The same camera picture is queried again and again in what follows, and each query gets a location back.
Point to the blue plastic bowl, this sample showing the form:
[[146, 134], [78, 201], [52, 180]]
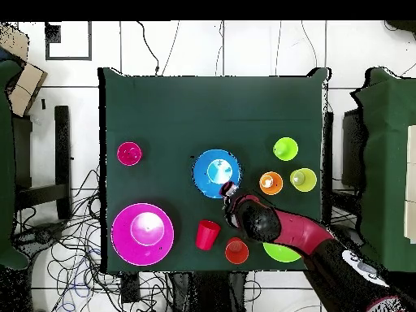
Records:
[[203, 175]]

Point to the red plastic cup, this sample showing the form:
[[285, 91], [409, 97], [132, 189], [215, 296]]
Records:
[[206, 235]]

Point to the large pink plastic bowl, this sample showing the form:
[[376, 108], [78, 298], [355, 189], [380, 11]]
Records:
[[123, 234]]

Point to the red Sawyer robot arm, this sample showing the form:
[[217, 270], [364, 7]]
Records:
[[299, 230]]

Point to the white boxes stack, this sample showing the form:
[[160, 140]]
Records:
[[411, 162]]

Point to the orange plastic cup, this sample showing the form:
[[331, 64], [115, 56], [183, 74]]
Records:
[[271, 188]]

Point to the red-orange plastic cup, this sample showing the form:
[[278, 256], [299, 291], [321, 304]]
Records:
[[236, 255]]

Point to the light green plastic cup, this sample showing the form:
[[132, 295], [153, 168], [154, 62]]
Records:
[[289, 152]]

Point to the dark green tablecloth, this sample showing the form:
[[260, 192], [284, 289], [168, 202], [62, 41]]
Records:
[[211, 113]]

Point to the yellow plastic cup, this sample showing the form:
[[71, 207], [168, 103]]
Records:
[[308, 182]]

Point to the large green plastic bowl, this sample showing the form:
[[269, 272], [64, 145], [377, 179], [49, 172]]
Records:
[[281, 255]]

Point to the magenta plastic cup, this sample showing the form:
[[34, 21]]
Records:
[[129, 153]]

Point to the black box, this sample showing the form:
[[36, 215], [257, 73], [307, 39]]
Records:
[[351, 149]]

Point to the green cloth covered table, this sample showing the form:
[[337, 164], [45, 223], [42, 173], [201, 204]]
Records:
[[386, 162], [5, 162]]

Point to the grey base with black knob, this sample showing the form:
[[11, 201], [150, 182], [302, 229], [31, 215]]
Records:
[[42, 235]]

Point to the brown cardboard box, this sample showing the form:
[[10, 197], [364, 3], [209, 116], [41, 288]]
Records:
[[26, 84]]

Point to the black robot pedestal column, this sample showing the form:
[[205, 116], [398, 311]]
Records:
[[208, 292]]

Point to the black stand frame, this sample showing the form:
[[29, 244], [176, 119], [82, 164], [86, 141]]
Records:
[[62, 146]]

